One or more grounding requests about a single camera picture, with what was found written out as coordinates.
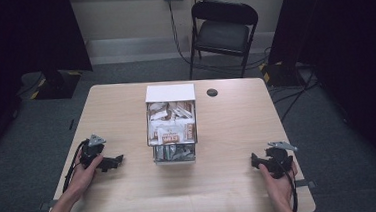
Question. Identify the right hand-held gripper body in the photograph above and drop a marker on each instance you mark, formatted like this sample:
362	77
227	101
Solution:
280	161

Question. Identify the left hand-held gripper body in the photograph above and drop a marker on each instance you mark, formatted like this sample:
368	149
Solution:
91	153

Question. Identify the person's right hand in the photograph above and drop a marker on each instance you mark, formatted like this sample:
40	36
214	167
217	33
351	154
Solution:
282	189

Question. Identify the person's left hand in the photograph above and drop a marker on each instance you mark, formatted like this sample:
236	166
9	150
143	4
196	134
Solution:
81	180

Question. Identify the pile of silver packets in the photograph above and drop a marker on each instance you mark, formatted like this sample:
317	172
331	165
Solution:
174	152

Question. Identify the small clear drawer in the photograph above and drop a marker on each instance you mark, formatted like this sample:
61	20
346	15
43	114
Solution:
175	161

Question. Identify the large clear drawer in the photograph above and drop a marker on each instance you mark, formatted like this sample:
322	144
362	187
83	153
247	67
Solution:
172	140

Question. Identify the pile of brown white packets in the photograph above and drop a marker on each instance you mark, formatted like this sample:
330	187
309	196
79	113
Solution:
170	125

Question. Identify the black stand base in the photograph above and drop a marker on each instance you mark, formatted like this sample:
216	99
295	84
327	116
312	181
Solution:
280	74
57	86

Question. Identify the black round table grommet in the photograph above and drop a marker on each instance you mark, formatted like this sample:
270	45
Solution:
212	92

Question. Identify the white box of snack packets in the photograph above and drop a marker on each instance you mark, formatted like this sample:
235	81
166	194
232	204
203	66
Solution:
170	93

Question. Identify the black folding chair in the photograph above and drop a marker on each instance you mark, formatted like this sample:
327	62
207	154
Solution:
222	35

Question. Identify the black curtain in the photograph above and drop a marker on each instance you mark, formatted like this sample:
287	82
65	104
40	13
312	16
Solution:
347	24
20	34

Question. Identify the grey table bracket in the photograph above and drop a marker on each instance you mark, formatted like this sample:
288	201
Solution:
305	184
47	205

